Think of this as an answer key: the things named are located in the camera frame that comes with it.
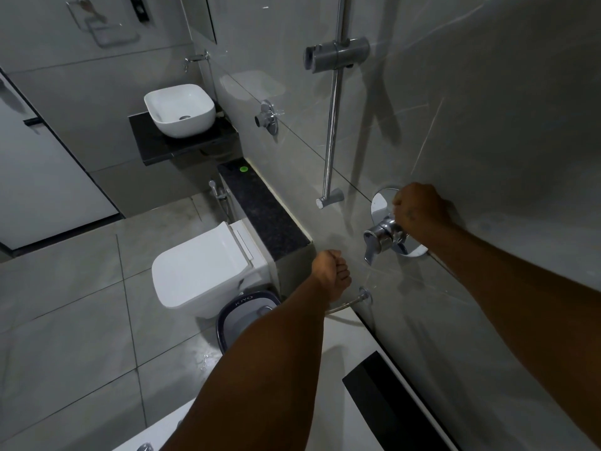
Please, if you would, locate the wall mirror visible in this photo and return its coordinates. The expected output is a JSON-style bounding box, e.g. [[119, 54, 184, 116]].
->
[[180, 0, 218, 46]]

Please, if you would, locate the black bathtub panel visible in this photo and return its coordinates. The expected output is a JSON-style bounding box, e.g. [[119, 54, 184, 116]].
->
[[342, 351, 453, 451]]

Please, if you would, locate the small chrome wall tap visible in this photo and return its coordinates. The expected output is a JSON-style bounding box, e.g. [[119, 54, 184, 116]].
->
[[254, 99, 285, 137]]

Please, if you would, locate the white door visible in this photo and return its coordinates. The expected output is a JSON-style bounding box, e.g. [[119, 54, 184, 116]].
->
[[0, 72, 121, 252]]

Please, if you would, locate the chrome basin tap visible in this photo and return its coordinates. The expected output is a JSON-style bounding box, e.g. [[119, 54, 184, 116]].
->
[[183, 49, 211, 74]]

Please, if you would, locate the black granite basin shelf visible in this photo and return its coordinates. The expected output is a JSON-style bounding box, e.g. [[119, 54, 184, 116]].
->
[[127, 105, 240, 167]]

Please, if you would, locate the person's right forearm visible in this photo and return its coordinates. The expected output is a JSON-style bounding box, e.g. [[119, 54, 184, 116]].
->
[[420, 222, 601, 448]]

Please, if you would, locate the chrome shower rail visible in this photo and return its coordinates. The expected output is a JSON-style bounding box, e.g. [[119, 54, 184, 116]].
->
[[315, 0, 353, 210]]

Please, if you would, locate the white bathtub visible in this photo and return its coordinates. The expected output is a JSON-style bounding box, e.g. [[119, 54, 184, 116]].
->
[[111, 304, 460, 451]]

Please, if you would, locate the black wall plate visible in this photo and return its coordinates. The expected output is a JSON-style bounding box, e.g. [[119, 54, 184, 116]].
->
[[128, 0, 151, 24]]

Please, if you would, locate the person's left forearm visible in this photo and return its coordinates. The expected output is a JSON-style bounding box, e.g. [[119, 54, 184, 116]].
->
[[162, 279, 331, 451]]

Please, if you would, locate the white toilet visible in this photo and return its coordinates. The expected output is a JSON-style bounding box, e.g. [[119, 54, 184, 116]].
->
[[151, 218, 274, 320]]

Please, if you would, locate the chrome towel ring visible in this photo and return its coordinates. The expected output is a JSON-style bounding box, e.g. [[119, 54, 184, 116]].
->
[[65, 0, 141, 48]]

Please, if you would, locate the black granite ledge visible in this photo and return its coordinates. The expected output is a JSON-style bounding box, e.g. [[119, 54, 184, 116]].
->
[[217, 157, 314, 262]]

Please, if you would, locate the grey plastic bucket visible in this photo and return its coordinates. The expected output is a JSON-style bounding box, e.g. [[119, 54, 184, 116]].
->
[[215, 291, 282, 356]]

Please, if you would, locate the person's right hand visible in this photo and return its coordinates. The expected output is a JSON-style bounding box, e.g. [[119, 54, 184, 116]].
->
[[391, 182, 457, 252]]

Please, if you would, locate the chrome shower mixer valve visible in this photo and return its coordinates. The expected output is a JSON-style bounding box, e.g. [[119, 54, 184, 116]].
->
[[362, 185, 429, 266]]

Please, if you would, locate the white ceramic basin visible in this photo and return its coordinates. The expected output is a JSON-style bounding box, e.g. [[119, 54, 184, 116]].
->
[[143, 83, 217, 139]]

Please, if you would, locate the person's left hand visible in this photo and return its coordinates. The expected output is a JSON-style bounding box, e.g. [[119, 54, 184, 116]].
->
[[310, 249, 352, 302]]

